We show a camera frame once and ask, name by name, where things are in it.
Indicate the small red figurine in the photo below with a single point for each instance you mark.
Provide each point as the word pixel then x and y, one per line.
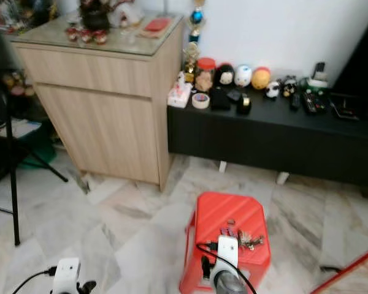
pixel 87 36
pixel 100 38
pixel 73 34

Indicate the small panda figure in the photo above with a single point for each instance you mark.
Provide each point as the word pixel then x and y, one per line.
pixel 272 90

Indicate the green bag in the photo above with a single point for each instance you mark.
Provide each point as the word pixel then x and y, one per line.
pixel 42 150

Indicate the wide black remote control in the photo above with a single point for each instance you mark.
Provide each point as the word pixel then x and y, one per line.
pixel 313 103

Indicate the light wooden cabinet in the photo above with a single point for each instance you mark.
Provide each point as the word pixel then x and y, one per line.
pixel 104 116

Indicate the stack of papers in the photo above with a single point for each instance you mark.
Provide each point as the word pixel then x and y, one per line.
pixel 18 127

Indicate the black mouse plush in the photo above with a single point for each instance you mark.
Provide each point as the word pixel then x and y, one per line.
pixel 225 75

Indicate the phone in white cradle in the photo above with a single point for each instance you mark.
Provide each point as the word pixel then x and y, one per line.
pixel 319 70

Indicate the slim black remote control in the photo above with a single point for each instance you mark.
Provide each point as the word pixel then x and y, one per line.
pixel 295 101

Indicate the black tripod stand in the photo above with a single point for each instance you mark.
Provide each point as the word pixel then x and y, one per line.
pixel 15 184

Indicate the yellow round plush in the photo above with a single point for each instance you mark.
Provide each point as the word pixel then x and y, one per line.
pixel 260 78

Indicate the bunch of keys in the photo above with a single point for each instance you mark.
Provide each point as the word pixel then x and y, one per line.
pixel 251 242

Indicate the red lid clear jar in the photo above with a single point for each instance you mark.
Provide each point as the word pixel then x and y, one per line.
pixel 205 76

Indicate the black tape dispenser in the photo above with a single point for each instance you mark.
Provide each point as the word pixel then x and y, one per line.
pixel 243 107

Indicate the white tape roll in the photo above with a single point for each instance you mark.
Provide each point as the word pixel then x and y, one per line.
pixel 195 101

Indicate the white figurine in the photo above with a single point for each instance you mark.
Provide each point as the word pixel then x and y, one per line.
pixel 127 15

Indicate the gold and blue trophy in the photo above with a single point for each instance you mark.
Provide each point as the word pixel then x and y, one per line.
pixel 197 17

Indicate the red flat box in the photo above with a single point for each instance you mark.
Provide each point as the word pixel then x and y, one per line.
pixel 156 26

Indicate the pink white tissue pack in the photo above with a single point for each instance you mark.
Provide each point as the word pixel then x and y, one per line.
pixel 179 96

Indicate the black flat tray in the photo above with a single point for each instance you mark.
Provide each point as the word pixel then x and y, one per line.
pixel 344 109

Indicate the black low sideboard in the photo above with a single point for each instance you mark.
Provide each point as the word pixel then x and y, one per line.
pixel 257 141

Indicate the white round plush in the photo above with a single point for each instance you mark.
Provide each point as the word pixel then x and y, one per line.
pixel 243 75

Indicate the red plastic stool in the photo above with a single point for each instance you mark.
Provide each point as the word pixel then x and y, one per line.
pixel 227 211

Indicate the black and white figure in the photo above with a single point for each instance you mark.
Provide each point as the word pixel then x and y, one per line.
pixel 289 87

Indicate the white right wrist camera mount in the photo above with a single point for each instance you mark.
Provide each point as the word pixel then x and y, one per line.
pixel 228 253

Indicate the dark potted ornament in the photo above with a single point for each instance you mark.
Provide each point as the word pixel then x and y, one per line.
pixel 95 18

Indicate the black pouch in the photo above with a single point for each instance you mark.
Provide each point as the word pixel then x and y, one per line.
pixel 221 100

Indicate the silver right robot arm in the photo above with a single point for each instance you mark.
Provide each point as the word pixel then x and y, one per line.
pixel 230 285

